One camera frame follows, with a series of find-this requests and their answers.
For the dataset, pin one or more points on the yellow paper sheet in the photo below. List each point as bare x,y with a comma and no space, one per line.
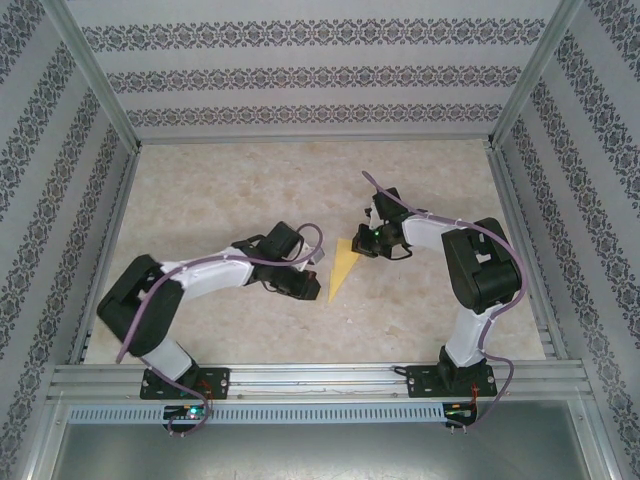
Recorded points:
342,265

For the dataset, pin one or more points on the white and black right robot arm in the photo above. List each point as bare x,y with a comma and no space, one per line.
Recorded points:
485,270

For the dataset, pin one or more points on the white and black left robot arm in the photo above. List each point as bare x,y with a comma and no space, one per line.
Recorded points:
135,310

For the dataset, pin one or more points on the grey metal panel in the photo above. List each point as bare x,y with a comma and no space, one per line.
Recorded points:
320,450

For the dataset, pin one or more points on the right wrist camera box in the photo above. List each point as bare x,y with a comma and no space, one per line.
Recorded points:
372,215

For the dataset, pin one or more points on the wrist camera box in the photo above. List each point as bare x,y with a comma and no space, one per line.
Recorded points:
318,256
372,215

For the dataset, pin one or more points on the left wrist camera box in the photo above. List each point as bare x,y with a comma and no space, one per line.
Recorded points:
318,256

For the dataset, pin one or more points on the aluminium mounting rail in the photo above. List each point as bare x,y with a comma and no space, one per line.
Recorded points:
320,382

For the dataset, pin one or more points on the aluminium side rail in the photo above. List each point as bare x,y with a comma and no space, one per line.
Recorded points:
511,200
112,225

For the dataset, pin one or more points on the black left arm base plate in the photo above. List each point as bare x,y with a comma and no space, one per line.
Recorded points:
220,380

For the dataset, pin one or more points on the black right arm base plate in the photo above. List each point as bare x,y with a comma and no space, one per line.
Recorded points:
420,382

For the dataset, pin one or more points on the aluminium frame post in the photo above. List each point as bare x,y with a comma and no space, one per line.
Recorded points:
529,85
98,85

